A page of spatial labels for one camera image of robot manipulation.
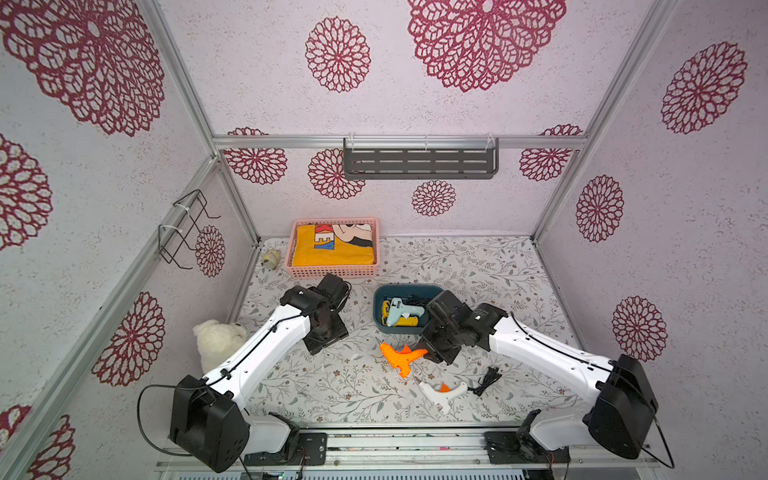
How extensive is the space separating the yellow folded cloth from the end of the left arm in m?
0.35

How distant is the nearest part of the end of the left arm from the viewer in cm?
56

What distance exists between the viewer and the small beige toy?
1091mm

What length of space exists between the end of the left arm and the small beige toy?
1.56 ft

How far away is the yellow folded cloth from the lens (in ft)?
3.47
